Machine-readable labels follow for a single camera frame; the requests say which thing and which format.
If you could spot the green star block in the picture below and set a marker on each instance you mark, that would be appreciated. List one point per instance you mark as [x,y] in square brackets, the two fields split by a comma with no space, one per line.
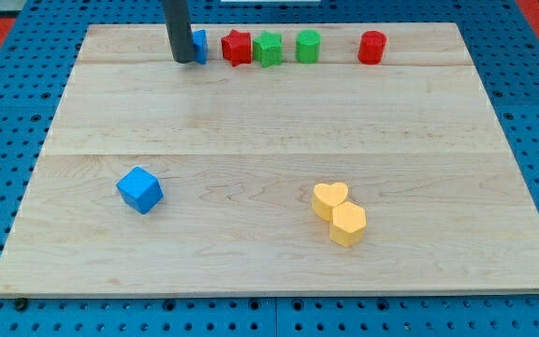
[268,49]

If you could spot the blue block behind rod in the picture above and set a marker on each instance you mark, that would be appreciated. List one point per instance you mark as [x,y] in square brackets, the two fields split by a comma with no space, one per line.
[201,46]

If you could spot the light wooden board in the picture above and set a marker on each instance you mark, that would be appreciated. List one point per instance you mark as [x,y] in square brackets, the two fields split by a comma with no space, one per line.
[237,152]

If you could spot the yellow heart block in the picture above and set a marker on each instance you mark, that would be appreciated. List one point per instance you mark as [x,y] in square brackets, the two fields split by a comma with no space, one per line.
[328,196]

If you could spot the green cylinder block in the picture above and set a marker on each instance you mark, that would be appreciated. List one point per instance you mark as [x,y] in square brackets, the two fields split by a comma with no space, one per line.
[308,43]

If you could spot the red cylinder block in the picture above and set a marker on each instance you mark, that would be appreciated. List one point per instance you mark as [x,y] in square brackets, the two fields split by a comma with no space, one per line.
[371,47]

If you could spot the yellow hexagon block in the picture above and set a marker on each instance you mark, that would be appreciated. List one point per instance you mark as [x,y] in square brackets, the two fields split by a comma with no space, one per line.
[348,224]

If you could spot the blue cube block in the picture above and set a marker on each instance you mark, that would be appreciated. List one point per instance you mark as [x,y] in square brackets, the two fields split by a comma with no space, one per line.
[140,190]

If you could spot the red star block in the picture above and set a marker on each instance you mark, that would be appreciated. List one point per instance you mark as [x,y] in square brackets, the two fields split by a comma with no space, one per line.
[237,48]

